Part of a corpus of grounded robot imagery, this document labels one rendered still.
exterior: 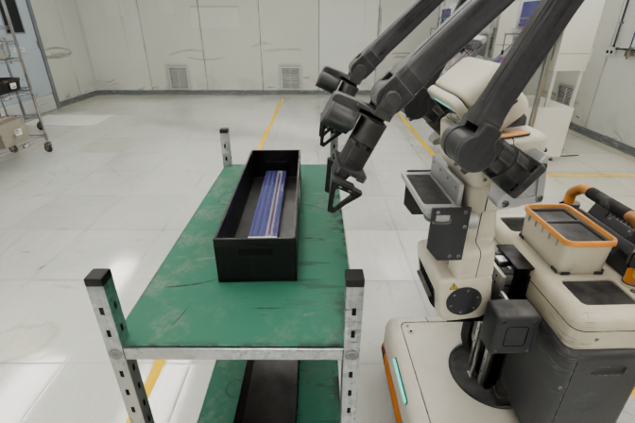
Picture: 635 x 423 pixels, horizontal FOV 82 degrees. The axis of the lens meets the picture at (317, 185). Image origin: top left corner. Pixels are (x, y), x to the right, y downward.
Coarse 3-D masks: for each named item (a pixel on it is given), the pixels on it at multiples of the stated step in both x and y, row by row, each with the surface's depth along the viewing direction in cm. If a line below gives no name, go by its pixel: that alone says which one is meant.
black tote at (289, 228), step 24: (264, 168) 130; (288, 168) 130; (240, 192) 103; (288, 192) 119; (240, 216) 103; (288, 216) 104; (216, 240) 75; (240, 240) 76; (264, 240) 76; (288, 240) 76; (216, 264) 78; (240, 264) 78; (264, 264) 78; (288, 264) 78
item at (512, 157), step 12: (504, 144) 74; (504, 156) 73; (516, 156) 74; (528, 156) 76; (492, 168) 75; (504, 168) 75; (516, 168) 74; (528, 168) 74; (540, 168) 72; (492, 180) 81; (504, 180) 76; (516, 180) 75; (528, 180) 73; (516, 192) 74
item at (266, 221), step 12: (264, 180) 119; (276, 180) 119; (264, 192) 111; (276, 192) 111; (264, 204) 104; (276, 204) 104; (264, 216) 98; (276, 216) 97; (252, 228) 92; (264, 228) 92; (276, 228) 92
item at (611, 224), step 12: (576, 204) 122; (588, 216) 118; (600, 216) 117; (612, 216) 113; (612, 228) 111; (624, 228) 108; (624, 240) 105; (612, 252) 109; (624, 252) 106; (612, 264) 108; (624, 264) 105
